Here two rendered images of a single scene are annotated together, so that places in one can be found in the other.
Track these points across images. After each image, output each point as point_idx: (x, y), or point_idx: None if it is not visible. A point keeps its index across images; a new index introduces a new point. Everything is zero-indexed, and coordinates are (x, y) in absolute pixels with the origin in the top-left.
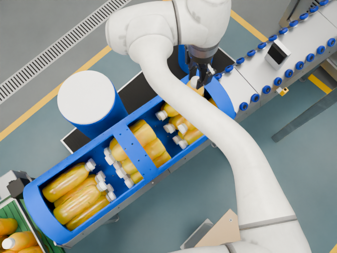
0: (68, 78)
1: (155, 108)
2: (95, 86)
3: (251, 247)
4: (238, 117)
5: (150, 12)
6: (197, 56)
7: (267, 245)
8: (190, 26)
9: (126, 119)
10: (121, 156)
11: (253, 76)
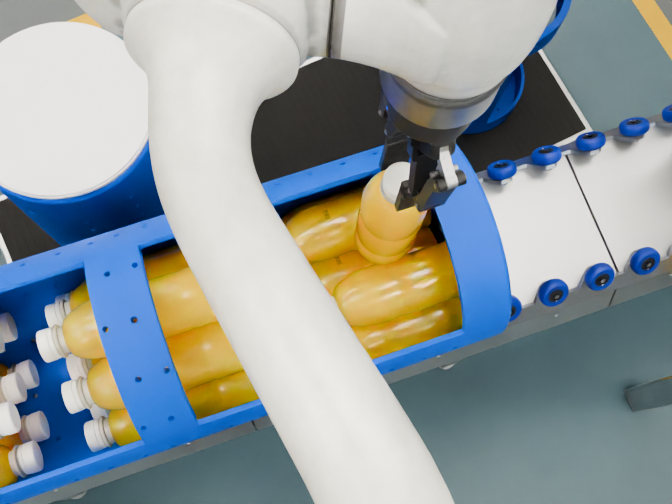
0: (22, 32)
1: None
2: (99, 83)
3: None
4: (526, 320)
5: None
6: (405, 116)
7: None
8: (383, 5)
9: (146, 229)
10: (88, 346)
11: (617, 202)
